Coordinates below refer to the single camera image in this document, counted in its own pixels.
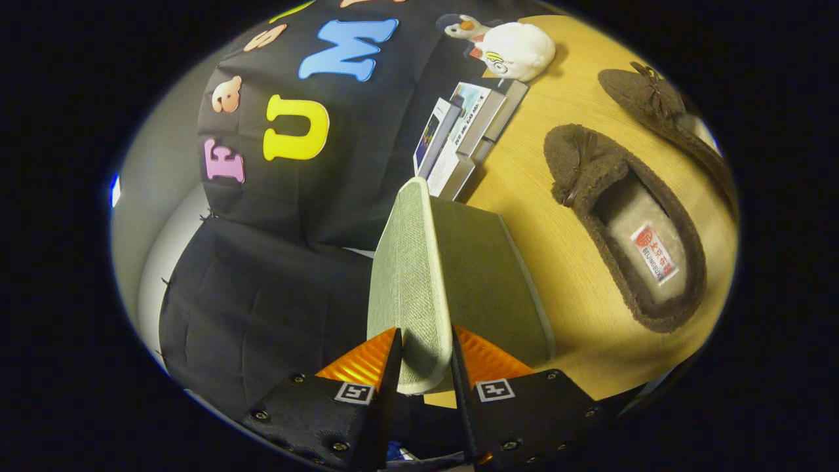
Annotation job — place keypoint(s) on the brown fuzzy shoe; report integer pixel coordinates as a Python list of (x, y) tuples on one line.
[(642, 92), (590, 164)]

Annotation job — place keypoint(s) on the green fabric storage box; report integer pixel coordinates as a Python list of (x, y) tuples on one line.
[(406, 282)]

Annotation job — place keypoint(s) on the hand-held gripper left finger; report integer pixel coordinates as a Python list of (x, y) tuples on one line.
[(388, 406)]

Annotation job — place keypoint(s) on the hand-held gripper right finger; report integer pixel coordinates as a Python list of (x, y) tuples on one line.
[(464, 406)]

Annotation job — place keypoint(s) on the light blue cover book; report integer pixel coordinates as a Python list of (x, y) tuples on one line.
[(468, 108)]

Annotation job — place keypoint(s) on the plain white book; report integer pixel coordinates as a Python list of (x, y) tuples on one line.
[(452, 174)]

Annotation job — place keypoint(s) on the black cover book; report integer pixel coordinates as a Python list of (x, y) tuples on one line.
[(512, 101)]

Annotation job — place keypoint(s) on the white round plush toy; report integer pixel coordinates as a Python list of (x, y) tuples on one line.
[(524, 49)]

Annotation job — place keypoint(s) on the grey penguin plush toy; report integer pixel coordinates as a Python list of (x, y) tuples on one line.
[(462, 27)]

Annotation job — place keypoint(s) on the dark blue cover book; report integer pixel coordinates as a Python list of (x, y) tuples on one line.
[(432, 134)]

